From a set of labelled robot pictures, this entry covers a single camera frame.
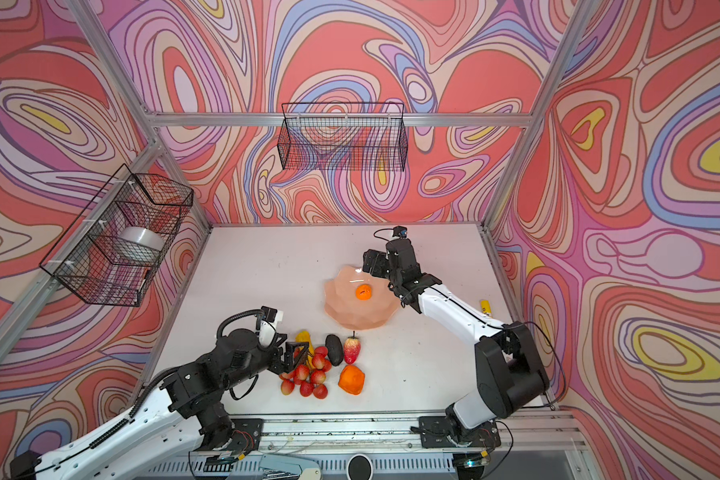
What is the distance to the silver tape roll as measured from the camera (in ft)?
2.34

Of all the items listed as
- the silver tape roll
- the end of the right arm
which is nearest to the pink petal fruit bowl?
the end of the right arm

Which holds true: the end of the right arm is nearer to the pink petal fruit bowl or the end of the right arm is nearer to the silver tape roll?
the pink petal fruit bowl

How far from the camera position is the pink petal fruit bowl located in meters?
0.93
